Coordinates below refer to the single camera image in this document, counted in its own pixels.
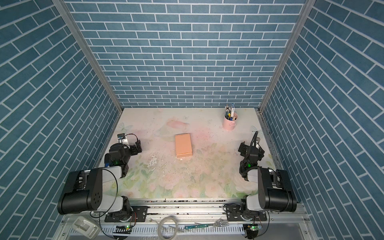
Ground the peach cardboard paper box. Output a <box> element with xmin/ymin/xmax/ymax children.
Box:
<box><xmin>175</xmin><ymin>133</ymin><xmax>193</xmax><ymax>158</ymax></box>

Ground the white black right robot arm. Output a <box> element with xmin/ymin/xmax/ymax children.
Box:
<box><xmin>238</xmin><ymin>141</ymin><xmax>298</xmax><ymax>215</ymax></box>

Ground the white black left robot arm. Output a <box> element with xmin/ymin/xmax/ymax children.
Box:
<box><xmin>57</xmin><ymin>138</ymin><xmax>142</xmax><ymax>221</ymax></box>

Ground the blue stapler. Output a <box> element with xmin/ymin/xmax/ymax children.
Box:
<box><xmin>104</xmin><ymin>154</ymin><xmax>110</xmax><ymax>168</ymax></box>

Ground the pink metal pen cup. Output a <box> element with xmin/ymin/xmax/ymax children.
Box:
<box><xmin>223</xmin><ymin>113</ymin><xmax>238</xmax><ymax>131</ymax></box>

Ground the white labelled marker pen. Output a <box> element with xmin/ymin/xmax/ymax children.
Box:
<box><xmin>229</xmin><ymin>104</ymin><xmax>235</xmax><ymax>121</ymax></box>

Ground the white plastic holder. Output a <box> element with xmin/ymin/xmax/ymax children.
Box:
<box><xmin>72</xmin><ymin>216</ymin><xmax>101</xmax><ymax>240</ymax></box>

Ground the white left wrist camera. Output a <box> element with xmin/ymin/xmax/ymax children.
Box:
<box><xmin>117</xmin><ymin>133</ymin><xmax>130</xmax><ymax>145</ymax></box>

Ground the aluminium front rail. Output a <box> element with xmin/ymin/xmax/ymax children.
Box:
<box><xmin>61</xmin><ymin>198</ymin><xmax>310</xmax><ymax>224</ymax></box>

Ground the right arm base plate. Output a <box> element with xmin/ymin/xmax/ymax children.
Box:
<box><xmin>222</xmin><ymin>204</ymin><xmax>267</xmax><ymax>222</ymax></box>

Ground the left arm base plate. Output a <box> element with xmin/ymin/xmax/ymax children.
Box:
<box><xmin>105</xmin><ymin>206</ymin><xmax>148</xmax><ymax>223</ymax></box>

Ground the green handled fork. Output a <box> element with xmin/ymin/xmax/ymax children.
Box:
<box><xmin>184</xmin><ymin>219</ymin><xmax>229</xmax><ymax>230</ymax></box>

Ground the aluminium right corner post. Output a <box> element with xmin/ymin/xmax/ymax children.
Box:
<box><xmin>259</xmin><ymin>0</ymin><xmax>316</xmax><ymax>113</ymax></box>

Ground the aluminium corner post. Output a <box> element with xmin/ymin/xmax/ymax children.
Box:
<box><xmin>52</xmin><ymin>0</ymin><xmax>123</xmax><ymax>114</ymax></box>
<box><xmin>259</xmin><ymin>0</ymin><xmax>316</xmax><ymax>113</ymax></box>

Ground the aluminium left corner post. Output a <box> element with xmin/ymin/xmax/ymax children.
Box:
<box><xmin>52</xmin><ymin>0</ymin><xmax>123</xmax><ymax>114</ymax></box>

